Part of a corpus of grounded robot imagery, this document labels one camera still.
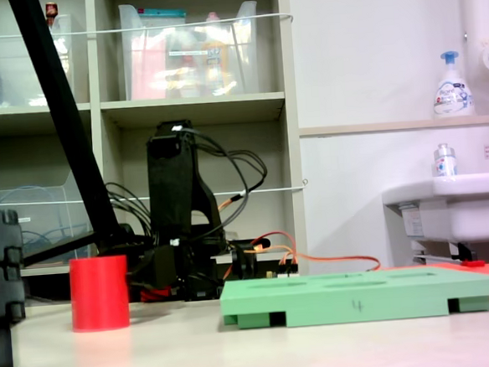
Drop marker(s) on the wide clear plastic bin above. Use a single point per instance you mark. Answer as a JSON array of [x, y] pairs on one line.
[[244, 66]]

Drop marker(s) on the narrow clear plastic bin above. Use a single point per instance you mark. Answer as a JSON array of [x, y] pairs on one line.
[[14, 73]]

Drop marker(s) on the white ceramic sink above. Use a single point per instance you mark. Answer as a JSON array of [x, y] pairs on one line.
[[460, 210]]

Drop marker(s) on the beige shelf unit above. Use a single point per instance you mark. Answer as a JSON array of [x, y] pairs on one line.
[[222, 105]]

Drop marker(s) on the black smooth-legged tripod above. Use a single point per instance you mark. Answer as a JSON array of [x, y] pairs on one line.
[[64, 120]]

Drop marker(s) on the green shape sorting board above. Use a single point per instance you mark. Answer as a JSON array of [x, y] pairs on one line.
[[361, 297]]

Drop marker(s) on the yellow bottle pink cap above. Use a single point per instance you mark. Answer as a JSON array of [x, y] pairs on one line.
[[216, 63]]

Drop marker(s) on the small clear bottle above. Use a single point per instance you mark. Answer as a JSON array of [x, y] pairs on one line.
[[444, 163]]

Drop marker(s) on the red cylinder block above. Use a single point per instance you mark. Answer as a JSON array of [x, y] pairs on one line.
[[99, 294]]

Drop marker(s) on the pink packet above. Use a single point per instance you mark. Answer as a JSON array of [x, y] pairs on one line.
[[146, 73]]

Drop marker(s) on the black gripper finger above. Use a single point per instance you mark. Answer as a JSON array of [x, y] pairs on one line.
[[141, 272]]

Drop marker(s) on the brown bottle neck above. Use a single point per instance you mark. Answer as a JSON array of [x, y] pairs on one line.
[[51, 12]]

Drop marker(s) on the white soap pump bottle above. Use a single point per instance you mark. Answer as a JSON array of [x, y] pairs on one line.
[[452, 97]]

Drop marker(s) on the small controller circuit board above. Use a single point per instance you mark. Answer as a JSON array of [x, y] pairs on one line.
[[286, 271]]

